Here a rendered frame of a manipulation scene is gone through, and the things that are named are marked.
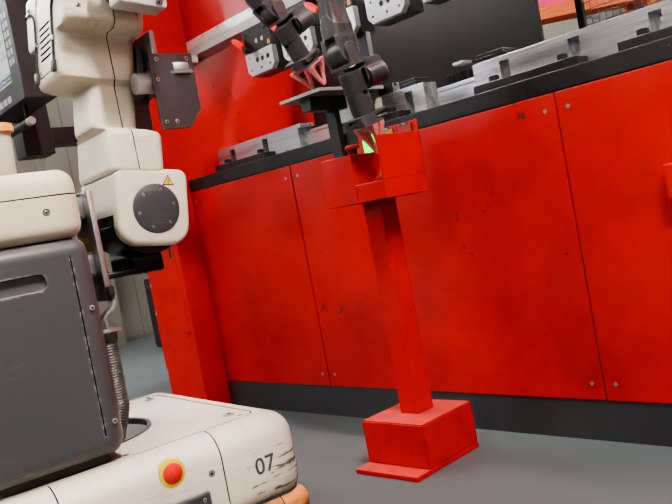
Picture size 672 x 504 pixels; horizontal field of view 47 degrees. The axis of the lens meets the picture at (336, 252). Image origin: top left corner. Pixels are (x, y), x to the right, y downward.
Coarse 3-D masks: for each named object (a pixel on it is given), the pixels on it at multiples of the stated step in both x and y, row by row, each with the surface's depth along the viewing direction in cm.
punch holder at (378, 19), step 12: (372, 0) 228; (384, 0) 224; (396, 0) 221; (408, 0) 220; (420, 0) 225; (372, 12) 228; (384, 12) 225; (396, 12) 222; (408, 12) 223; (420, 12) 226; (384, 24) 232
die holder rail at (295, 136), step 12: (276, 132) 271; (288, 132) 266; (300, 132) 264; (240, 144) 287; (252, 144) 282; (264, 144) 278; (276, 144) 272; (288, 144) 268; (300, 144) 263; (228, 156) 294; (240, 156) 288
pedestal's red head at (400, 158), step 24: (360, 144) 206; (384, 144) 183; (408, 144) 189; (336, 168) 192; (360, 168) 190; (384, 168) 182; (408, 168) 189; (336, 192) 194; (360, 192) 188; (384, 192) 183; (408, 192) 188
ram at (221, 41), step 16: (192, 0) 292; (208, 0) 285; (224, 0) 278; (240, 0) 272; (288, 0) 254; (192, 16) 294; (208, 16) 286; (224, 16) 280; (192, 32) 295; (224, 32) 281; (240, 32) 275; (192, 48) 297; (208, 48) 290; (224, 48) 294
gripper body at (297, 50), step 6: (294, 42) 222; (300, 42) 223; (288, 48) 223; (294, 48) 223; (300, 48) 223; (306, 48) 225; (318, 48) 225; (288, 54) 225; (294, 54) 224; (300, 54) 224; (306, 54) 225; (312, 54) 223; (294, 60) 225; (300, 60) 223; (306, 60) 222; (288, 66) 228
